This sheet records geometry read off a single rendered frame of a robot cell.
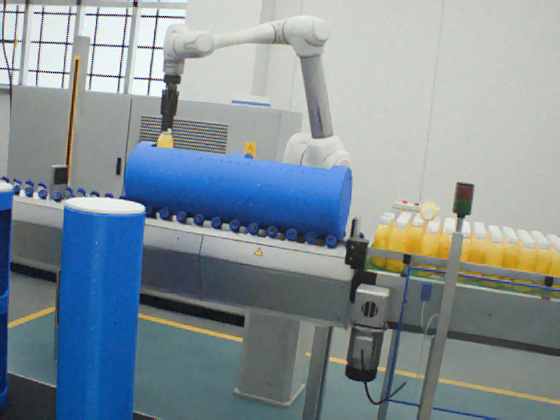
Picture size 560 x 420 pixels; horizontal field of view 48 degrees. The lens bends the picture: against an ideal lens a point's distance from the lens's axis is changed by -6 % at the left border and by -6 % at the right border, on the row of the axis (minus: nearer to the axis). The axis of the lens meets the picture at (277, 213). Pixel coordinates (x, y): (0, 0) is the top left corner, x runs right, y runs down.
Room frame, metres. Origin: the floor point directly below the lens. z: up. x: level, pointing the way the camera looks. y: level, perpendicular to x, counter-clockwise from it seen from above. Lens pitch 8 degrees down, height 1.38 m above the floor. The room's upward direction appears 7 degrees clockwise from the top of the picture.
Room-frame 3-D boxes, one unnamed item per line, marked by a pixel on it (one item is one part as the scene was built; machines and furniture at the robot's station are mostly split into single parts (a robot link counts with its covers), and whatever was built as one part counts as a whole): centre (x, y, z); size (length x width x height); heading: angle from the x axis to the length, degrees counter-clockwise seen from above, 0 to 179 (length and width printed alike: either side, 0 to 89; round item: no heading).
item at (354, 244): (2.27, -0.29, 0.95); 0.10 x 0.07 x 0.10; 165
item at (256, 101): (4.42, 0.26, 1.48); 0.24 x 0.12 x 0.08; 81
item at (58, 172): (2.82, 0.99, 1.00); 0.10 x 0.04 x 0.15; 165
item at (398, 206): (2.71, -0.57, 1.05); 0.20 x 0.10 x 0.10; 75
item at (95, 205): (2.18, 0.59, 1.03); 0.28 x 0.28 x 0.01
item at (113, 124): (4.68, 1.01, 0.72); 2.15 x 0.54 x 1.45; 73
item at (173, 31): (2.68, 0.49, 1.66); 0.13 x 0.11 x 0.16; 37
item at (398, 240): (2.30, -0.44, 0.98); 0.07 x 0.07 x 0.16
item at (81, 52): (3.17, 1.06, 0.85); 0.06 x 0.06 x 1.70; 75
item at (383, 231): (2.35, -0.39, 0.98); 0.07 x 0.07 x 0.16
